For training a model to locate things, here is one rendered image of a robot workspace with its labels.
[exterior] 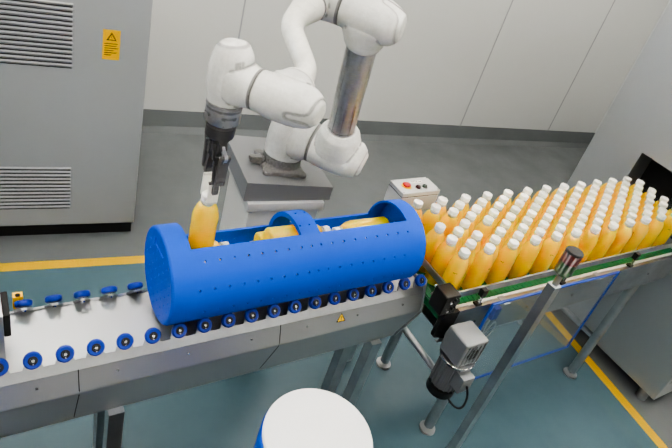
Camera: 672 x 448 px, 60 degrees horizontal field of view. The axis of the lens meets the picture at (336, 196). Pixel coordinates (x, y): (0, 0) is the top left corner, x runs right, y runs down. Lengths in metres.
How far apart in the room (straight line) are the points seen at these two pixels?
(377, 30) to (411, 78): 3.41
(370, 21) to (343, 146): 0.53
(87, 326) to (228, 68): 0.86
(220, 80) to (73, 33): 1.62
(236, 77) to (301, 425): 0.85
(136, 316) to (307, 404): 0.59
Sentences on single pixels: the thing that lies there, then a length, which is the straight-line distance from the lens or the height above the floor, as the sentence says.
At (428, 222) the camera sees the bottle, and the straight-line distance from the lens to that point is 2.34.
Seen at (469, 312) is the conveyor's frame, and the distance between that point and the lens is 2.30.
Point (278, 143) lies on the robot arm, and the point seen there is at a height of 1.20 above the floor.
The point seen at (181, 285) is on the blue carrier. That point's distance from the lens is 1.60.
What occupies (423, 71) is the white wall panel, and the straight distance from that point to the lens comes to 5.21.
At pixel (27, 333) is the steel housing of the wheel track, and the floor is 0.93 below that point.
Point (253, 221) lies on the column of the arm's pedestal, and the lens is 2.29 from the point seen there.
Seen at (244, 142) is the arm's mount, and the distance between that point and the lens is 2.45.
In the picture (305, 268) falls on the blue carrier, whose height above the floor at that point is 1.15.
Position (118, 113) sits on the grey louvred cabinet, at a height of 0.79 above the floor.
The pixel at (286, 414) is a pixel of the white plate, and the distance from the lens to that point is 1.55.
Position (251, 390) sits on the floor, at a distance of 2.88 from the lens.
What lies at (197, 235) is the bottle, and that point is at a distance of 1.65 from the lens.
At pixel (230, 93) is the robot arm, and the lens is 1.38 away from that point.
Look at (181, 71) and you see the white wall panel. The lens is 4.47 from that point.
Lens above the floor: 2.27
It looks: 32 degrees down
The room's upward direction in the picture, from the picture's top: 17 degrees clockwise
